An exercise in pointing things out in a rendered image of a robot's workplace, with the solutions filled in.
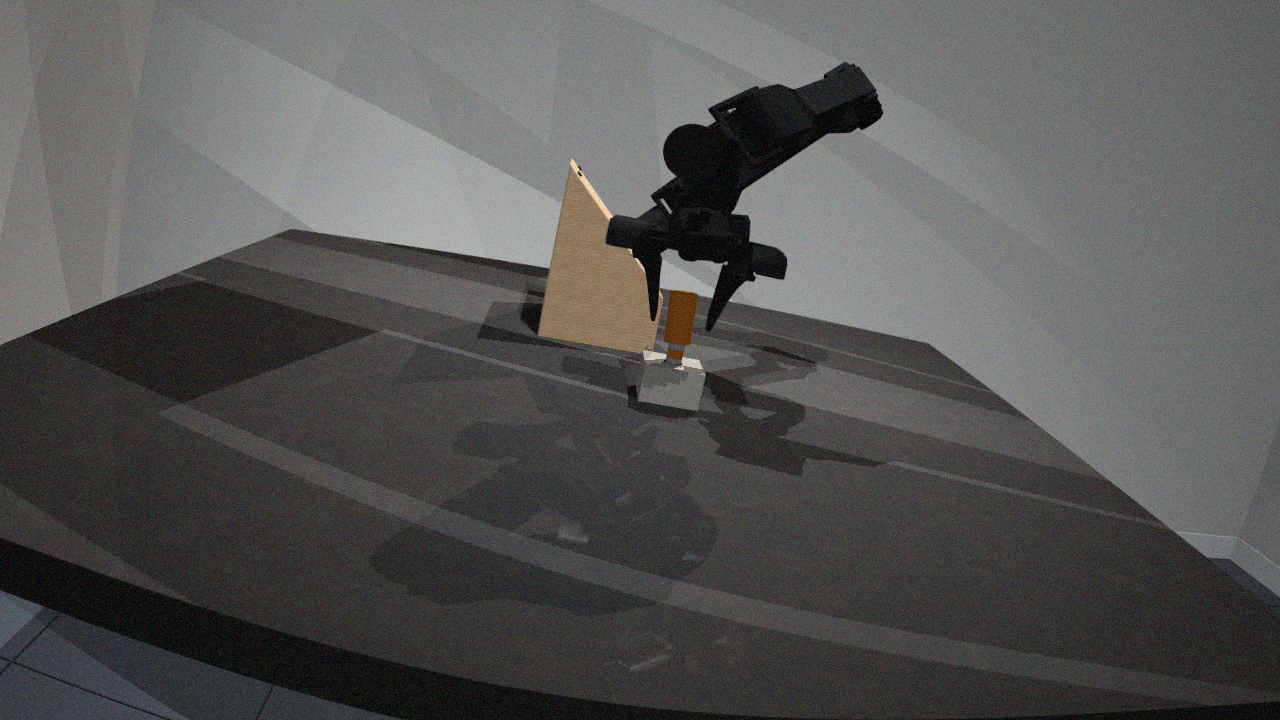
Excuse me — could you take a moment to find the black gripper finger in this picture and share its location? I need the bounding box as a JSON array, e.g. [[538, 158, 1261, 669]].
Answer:
[[632, 249, 662, 322], [707, 264, 756, 332]]

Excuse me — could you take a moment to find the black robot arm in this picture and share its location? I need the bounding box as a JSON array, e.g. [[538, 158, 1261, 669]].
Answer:
[[637, 61, 884, 264]]

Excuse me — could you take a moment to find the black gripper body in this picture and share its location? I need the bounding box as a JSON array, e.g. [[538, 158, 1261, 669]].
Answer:
[[605, 179, 787, 281]]

